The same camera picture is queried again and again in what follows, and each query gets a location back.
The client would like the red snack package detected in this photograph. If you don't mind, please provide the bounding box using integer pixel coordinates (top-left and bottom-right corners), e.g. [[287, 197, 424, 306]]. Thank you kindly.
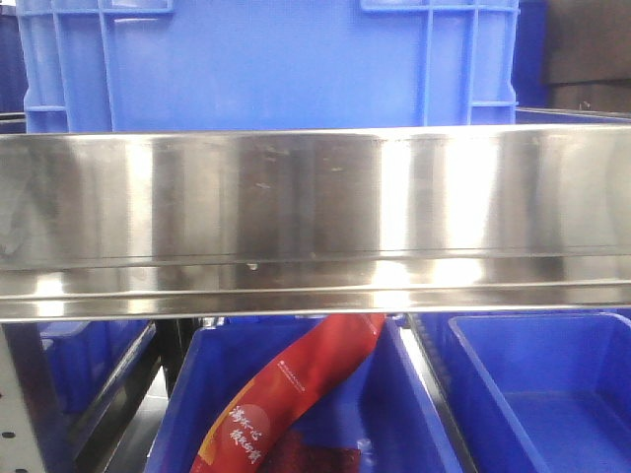
[[190, 313, 386, 472]]

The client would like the blue bin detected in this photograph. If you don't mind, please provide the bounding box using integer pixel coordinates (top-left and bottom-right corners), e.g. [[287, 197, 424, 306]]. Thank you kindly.
[[145, 317, 461, 472], [413, 311, 630, 472], [38, 319, 158, 420]]

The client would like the light blue crate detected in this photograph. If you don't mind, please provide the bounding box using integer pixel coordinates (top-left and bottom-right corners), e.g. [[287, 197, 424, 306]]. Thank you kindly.
[[16, 1, 520, 132]]

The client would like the stainless steel shelf beam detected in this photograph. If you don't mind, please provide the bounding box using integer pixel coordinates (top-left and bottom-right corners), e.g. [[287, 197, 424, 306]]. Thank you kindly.
[[1, 124, 630, 322]]

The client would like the blue bin lower right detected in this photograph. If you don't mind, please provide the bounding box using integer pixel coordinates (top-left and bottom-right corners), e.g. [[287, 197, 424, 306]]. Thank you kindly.
[[413, 311, 630, 472]]

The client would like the blue bin lower middle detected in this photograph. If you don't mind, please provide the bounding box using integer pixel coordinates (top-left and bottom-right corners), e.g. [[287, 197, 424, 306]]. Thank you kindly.
[[145, 317, 461, 472]]

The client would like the blue bin lower left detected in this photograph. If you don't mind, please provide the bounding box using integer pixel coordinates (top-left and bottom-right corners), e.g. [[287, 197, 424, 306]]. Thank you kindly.
[[38, 319, 158, 420]]

